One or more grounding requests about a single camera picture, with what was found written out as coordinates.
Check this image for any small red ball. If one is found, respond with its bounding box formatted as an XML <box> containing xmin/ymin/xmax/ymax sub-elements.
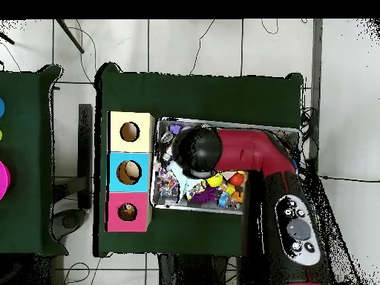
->
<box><xmin>229</xmin><ymin>171</ymin><xmax>246</xmax><ymax>188</ymax></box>

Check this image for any shallow clear mesh bin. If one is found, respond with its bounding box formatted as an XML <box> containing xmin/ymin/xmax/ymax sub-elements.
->
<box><xmin>151</xmin><ymin>117</ymin><xmax>301</xmax><ymax>214</ymax></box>

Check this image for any pink disc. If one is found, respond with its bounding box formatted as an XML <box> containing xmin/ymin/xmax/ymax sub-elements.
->
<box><xmin>0</xmin><ymin>160</ymin><xmax>12</xmax><ymax>202</ymax></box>

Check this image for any black cable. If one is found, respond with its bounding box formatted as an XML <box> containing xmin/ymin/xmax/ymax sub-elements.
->
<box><xmin>317</xmin><ymin>174</ymin><xmax>380</xmax><ymax>184</ymax></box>

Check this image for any green side table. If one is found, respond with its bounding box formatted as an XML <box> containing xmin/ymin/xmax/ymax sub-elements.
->
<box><xmin>0</xmin><ymin>64</ymin><xmax>69</xmax><ymax>256</ymax></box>

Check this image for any black tripod leg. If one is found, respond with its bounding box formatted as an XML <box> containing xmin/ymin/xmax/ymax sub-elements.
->
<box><xmin>56</xmin><ymin>19</ymin><xmax>85</xmax><ymax>54</ymax></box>

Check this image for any yellow smiley ball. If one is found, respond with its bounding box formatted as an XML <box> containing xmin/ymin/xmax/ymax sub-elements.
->
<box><xmin>206</xmin><ymin>173</ymin><xmax>224</xmax><ymax>188</ymax></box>

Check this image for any purple spiky toy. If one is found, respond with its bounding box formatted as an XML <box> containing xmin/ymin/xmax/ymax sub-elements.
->
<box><xmin>191</xmin><ymin>187</ymin><xmax>220</xmax><ymax>205</ymax></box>

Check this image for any mint green knitted cloth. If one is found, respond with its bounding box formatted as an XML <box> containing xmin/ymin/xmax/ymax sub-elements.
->
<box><xmin>183</xmin><ymin>177</ymin><xmax>206</xmax><ymax>200</ymax></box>

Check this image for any wooden box with three holes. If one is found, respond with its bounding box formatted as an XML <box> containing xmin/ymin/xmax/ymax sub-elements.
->
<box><xmin>106</xmin><ymin>111</ymin><xmax>156</xmax><ymax>233</ymax></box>

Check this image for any dark green table cloth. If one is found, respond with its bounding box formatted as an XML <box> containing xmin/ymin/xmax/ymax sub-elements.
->
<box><xmin>94</xmin><ymin>62</ymin><xmax>305</xmax><ymax>262</ymax></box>

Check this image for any colourful braided rope toy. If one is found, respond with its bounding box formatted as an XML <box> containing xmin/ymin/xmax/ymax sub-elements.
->
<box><xmin>155</xmin><ymin>166</ymin><xmax>181</xmax><ymax>200</ymax></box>

